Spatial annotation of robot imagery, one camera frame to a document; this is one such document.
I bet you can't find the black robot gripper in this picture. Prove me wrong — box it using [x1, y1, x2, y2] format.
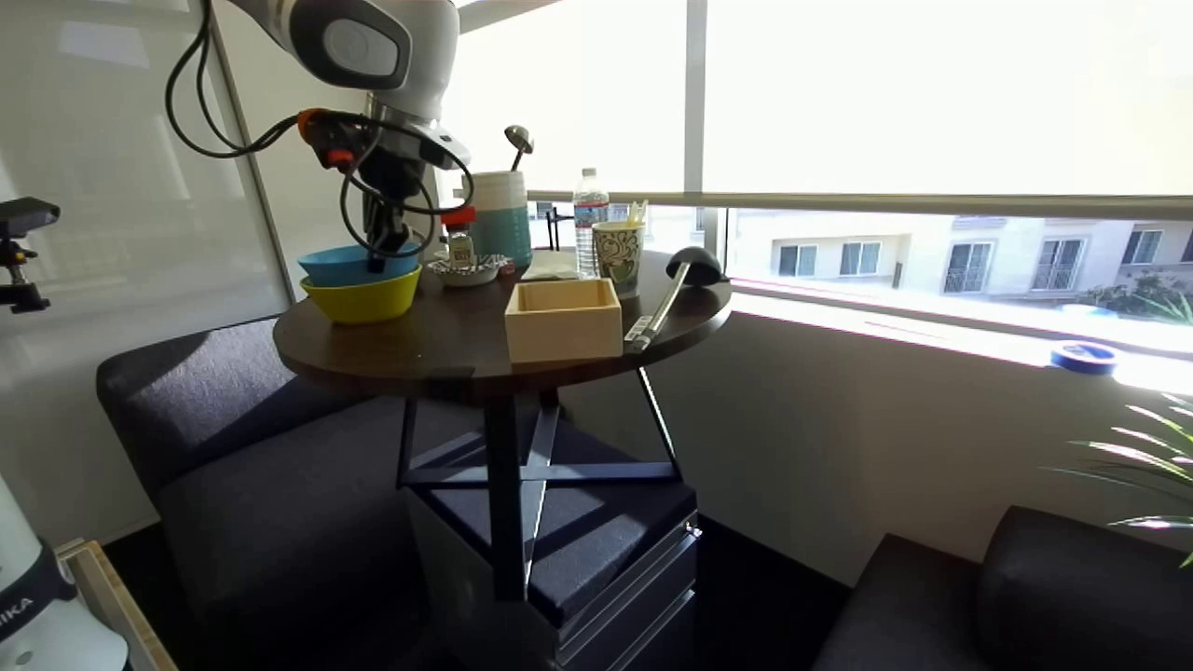
[353, 149, 432, 267]

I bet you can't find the blue bowl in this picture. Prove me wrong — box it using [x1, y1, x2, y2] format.
[294, 242, 425, 292]

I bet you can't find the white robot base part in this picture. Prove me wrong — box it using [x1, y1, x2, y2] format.
[0, 472, 130, 671]

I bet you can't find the yellow bowl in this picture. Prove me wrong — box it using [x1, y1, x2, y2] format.
[297, 265, 430, 331]

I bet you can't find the small beige jar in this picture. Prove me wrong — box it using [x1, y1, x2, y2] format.
[444, 229, 486, 267]

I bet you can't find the patterned shallow dish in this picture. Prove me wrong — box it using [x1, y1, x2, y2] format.
[425, 251, 516, 295]

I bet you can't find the white and teal canister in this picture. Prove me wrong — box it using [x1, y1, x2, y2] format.
[468, 168, 536, 278]

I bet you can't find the metal ladle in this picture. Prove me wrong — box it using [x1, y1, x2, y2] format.
[501, 122, 540, 177]

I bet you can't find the light wooden box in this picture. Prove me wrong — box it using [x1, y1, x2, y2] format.
[501, 274, 627, 370]

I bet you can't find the clear water bottle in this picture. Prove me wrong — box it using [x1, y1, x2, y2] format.
[571, 165, 615, 262]

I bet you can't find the patterned paper cup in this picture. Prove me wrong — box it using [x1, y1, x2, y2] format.
[588, 216, 650, 303]

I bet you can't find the dark grey fabric sofa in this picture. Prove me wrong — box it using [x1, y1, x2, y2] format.
[92, 312, 501, 671]

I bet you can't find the black round object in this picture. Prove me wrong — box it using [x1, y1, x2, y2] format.
[664, 242, 732, 286]

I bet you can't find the grey drawer cabinet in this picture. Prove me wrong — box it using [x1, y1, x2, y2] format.
[398, 424, 709, 671]

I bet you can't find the blue tape roll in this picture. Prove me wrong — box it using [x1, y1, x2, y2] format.
[1048, 339, 1122, 375]

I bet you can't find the black leather sofa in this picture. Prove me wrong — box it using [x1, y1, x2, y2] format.
[813, 505, 1193, 671]

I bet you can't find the green plant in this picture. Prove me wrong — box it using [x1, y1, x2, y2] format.
[1054, 390, 1193, 571]

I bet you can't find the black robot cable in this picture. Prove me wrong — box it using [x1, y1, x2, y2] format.
[161, 0, 316, 165]

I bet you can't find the white window frame post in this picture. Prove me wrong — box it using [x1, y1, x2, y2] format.
[678, 0, 714, 267]

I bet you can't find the black camera on stand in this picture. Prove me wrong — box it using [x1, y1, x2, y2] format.
[0, 195, 65, 316]

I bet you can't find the light wooden frame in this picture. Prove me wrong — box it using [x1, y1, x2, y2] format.
[51, 532, 178, 671]

